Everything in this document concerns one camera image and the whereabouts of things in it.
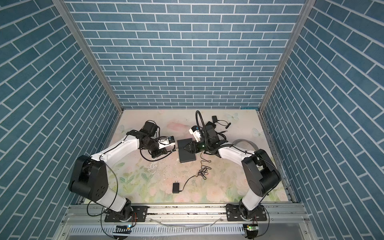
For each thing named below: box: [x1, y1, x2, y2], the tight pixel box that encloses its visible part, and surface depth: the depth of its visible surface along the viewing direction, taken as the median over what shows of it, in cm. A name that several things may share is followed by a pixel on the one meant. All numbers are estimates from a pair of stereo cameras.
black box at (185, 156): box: [177, 138, 196, 163], surface depth 93 cm
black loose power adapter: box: [172, 181, 180, 194], surface depth 82 cm
